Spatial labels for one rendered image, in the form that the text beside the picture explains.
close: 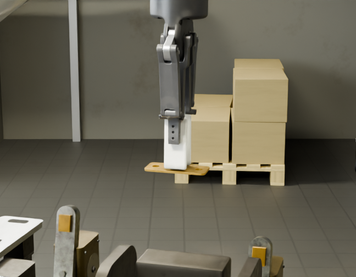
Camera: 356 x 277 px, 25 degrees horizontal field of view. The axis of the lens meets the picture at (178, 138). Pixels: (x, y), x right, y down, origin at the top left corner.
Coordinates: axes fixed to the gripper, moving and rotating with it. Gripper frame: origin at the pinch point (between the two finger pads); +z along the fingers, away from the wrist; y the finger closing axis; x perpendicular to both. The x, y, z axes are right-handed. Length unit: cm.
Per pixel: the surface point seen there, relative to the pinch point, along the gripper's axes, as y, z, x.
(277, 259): 27.2, 26.1, -11.0
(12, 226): 44, 31, 46
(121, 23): 538, 33, 184
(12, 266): 28, 33, 39
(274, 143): 431, 101, 39
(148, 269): -14.0, 12.8, 0.1
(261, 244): 20.4, 21.1, -9.1
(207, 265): -13.2, 11.9, -7.2
